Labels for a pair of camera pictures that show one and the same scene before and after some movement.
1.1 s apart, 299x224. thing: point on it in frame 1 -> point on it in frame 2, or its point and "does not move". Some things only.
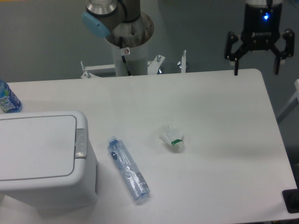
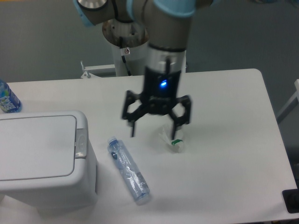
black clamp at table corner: x=291 y=199 does not move
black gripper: x=260 y=30 -> x=160 y=90
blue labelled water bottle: x=9 y=102 does not move
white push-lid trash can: x=47 y=163 does not move
